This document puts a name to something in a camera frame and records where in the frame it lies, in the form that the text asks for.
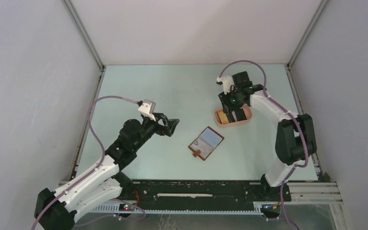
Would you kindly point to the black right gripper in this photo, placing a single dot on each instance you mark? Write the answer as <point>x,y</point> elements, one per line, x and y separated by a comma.
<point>224,99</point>

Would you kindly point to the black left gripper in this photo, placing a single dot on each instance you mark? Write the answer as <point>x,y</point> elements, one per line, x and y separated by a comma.
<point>168,126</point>

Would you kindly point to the pink plastic tray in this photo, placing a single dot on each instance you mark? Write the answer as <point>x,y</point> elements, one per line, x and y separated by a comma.
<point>233,123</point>

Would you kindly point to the brown leather card holder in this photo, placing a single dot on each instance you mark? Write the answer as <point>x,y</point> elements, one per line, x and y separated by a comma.
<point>212,137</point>

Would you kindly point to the grey white credit card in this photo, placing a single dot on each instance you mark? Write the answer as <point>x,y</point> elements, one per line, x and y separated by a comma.
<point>203,147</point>

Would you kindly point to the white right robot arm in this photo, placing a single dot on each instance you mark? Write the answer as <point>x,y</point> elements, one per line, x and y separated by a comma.
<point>295,136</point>

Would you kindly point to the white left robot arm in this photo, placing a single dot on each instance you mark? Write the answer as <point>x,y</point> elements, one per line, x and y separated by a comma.
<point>62,208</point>

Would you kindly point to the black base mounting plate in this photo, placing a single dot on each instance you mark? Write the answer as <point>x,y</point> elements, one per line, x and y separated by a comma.
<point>200,203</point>

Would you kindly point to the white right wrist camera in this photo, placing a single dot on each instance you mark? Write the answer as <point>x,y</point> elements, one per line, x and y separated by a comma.
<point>227,83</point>

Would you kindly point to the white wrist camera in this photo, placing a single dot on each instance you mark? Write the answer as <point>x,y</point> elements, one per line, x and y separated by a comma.
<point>227,83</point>
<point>146,109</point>

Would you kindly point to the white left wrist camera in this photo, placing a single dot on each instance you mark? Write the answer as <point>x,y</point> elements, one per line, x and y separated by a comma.
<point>146,109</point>

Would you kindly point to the white cable duct strip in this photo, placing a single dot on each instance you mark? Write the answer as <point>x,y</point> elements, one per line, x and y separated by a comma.
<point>120,208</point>

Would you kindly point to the aluminium frame rail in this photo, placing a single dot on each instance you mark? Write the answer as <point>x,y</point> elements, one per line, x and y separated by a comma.
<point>243,190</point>

